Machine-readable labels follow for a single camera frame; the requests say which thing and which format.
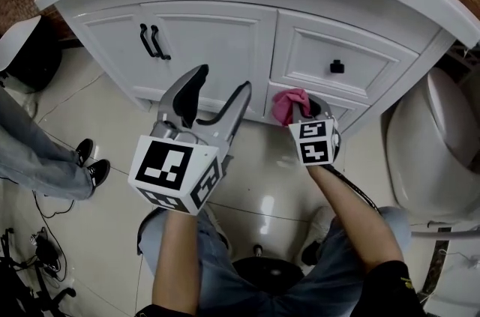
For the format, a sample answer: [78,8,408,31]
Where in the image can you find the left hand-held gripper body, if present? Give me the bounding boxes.
[127,115,234,216]

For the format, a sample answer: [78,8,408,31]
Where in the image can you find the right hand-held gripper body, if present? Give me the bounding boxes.
[287,112,341,167]

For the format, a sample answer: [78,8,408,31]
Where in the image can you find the pink cloth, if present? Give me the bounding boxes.
[271,88,311,126]

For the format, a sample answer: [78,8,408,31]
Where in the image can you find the large white drawer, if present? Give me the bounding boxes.
[268,9,443,99]

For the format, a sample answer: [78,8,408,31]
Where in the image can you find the person's right forearm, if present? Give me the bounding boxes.
[307,163,405,270]

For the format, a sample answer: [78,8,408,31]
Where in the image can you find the person's left forearm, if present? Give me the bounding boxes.
[151,210,200,309]

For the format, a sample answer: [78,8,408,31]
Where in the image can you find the white cabinet door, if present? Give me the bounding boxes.
[139,0,279,120]
[70,3,170,110]

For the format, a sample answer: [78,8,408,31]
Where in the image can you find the white vanity cabinet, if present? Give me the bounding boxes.
[55,0,457,136]

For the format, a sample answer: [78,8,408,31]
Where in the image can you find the white toilet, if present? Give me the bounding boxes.
[385,41,480,225]

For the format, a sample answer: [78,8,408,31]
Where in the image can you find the person's right leg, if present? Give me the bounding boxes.
[299,205,413,317]

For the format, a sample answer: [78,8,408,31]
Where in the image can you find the person's leg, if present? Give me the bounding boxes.
[299,205,413,317]
[137,210,271,317]

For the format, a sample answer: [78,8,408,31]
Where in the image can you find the black stool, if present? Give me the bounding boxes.
[231,243,305,296]

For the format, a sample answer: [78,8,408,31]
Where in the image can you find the person's left leg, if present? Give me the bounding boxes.
[137,210,271,317]

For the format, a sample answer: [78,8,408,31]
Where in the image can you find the black bin white lid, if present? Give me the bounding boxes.
[0,14,63,94]

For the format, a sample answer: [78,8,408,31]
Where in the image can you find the black power adapter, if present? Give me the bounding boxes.
[29,227,67,281]

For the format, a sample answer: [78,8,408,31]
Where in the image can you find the black wheeled chair base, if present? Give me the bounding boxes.
[0,227,78,317]

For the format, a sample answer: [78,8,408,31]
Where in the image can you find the black door handle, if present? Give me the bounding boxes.
[149,25,173,61]
[139,22,161,58]

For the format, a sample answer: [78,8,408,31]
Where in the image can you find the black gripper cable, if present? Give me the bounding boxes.
[325,164,378,214]

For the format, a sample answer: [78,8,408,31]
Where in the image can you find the black floor cable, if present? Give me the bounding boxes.
[32,190,75,220]

